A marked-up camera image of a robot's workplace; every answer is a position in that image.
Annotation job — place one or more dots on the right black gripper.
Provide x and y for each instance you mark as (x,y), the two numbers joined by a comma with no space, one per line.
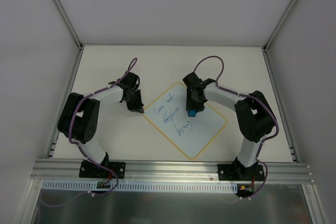
(195,100)

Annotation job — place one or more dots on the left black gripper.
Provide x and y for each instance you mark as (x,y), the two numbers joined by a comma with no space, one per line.
(134,99)

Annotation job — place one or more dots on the blue whiteboard eraser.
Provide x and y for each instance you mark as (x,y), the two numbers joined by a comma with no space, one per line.
(192,113)

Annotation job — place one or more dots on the yellow framed whiteboard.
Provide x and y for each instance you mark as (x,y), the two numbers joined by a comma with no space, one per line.
(189,134)

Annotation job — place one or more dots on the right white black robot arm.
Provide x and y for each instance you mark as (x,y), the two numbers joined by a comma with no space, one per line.
(254,115)

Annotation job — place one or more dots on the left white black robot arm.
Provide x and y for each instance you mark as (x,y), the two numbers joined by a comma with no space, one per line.
(79,118)

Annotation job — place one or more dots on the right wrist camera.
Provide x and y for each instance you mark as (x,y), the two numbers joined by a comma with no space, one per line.
(192,81)

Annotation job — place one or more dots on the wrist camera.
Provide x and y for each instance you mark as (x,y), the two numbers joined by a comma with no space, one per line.
(192,81)
(130,81)

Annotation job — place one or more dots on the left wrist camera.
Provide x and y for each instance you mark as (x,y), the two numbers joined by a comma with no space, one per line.
(130,81)

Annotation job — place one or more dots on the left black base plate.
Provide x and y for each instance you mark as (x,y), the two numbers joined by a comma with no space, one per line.
(90,170)

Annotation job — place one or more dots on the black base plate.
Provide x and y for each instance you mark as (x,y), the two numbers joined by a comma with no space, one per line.
(90,170)
(236,172)

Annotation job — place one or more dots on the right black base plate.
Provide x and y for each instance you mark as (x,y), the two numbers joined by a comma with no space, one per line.
(236,172)

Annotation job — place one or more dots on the white slotted cable duct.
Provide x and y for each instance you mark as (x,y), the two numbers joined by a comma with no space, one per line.
(217,187)

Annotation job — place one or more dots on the left aluminium frame post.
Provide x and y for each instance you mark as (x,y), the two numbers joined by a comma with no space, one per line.
(68,23)

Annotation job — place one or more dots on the aluminium frame post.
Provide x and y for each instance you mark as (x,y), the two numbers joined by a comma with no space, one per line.
(68,23)
(281,22)

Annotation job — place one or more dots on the aluminium mounting rail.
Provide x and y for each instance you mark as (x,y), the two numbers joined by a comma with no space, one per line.
(170,171)

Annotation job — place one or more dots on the right aluminium frame post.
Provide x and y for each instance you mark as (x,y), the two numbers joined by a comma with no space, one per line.
(281,22)

